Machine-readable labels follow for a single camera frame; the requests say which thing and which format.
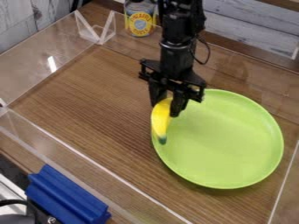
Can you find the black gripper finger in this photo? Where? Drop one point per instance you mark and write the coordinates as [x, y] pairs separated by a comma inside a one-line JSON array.
[[178, 102], [157, 92]]

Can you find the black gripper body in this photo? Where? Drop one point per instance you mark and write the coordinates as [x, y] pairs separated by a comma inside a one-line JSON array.
[[186, 80]]

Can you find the yellow toy banana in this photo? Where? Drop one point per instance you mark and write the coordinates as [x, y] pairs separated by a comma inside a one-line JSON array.
[[160, 120]]

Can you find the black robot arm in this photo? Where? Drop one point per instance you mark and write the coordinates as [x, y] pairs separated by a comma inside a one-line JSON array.
[[170, 73]]

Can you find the green round plate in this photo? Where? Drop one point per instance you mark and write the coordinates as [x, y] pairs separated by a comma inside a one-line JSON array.
[[224, 142]]

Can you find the yellow pineapple can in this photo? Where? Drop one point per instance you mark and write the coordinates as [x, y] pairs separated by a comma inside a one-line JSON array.
[[140, 17]]

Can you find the blue plastic block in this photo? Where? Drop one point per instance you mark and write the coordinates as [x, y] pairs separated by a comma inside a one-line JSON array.
[[64, 199]]

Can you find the clear acrylic corner bracket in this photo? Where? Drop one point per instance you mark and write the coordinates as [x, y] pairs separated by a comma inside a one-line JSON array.
[[94, 33]]

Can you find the clear acrylic front wall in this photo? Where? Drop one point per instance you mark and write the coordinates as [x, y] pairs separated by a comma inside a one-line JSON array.
[[33, 148]]

